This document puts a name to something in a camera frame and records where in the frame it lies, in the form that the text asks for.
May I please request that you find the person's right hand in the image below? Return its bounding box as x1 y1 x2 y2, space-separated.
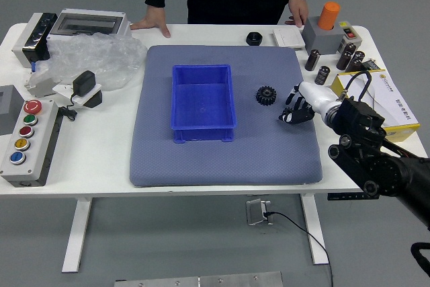
130 4 171 38

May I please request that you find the person's left hand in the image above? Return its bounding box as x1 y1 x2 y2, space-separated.
285 0 309 29

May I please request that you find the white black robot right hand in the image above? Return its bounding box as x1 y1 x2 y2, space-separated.
277 81 338 125

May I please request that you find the big black gear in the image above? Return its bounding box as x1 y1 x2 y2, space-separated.
255 85 277 107

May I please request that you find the white clear-lid distribution box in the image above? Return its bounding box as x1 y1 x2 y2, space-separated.
46 7 132 44

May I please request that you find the yellow white carton box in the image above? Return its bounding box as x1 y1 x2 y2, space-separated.
328 70 421 143

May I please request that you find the blue plastic box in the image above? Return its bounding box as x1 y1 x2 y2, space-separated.
171 64 237 144

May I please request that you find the grey square box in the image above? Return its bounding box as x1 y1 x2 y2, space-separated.
0 84 26 136

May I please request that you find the grey push-button control box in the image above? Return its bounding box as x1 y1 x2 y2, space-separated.
0 98 64 188

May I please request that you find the dark brown capacitor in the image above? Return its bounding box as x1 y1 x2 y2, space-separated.
304 48 321 72
314 65 331 85
345 50 366 73
336 42 357 70

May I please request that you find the orange cylinder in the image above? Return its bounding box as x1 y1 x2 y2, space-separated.
318 1 341 31

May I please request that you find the grey block holder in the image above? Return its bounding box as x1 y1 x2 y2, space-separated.
301 16 347 55

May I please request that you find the small black labelled component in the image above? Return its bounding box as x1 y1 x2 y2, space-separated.
361 57 381 72

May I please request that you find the clear plastic bag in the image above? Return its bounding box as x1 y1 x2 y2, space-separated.
28 32 148 92

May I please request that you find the grey-blue padded mat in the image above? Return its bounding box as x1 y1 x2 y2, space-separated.
129 44 323 188

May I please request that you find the black power adapter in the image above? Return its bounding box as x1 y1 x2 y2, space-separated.
72 70 97 97

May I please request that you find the black table control panel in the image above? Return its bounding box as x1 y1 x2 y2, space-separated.
327 192 363 202

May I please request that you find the white socket plate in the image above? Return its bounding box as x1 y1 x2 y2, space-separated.
52 81 103 106

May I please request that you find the silver device under table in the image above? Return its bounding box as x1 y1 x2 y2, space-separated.
245 198 273 227

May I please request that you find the white table leg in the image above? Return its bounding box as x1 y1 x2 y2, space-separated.
300 194 330 265
61 198 93 274

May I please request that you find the red mushroom stop button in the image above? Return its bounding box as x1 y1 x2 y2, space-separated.
22 99 44 116

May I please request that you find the silver metal plate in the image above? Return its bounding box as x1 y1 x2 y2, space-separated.
114 271 284 287

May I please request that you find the white wall switch plate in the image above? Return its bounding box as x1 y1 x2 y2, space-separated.
271 28 306 48

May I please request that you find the white red-button switch box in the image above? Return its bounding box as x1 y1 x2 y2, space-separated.
337 20 363 51

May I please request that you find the black adapter cord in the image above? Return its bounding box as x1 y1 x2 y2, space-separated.
57 93 79 122

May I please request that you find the white black-lid enclosure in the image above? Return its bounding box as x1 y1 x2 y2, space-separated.
11 12 58 68

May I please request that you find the black floor cable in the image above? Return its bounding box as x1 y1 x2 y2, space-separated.
263 211 334 287

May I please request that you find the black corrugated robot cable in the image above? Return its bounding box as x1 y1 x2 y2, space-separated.
410 242 430 287

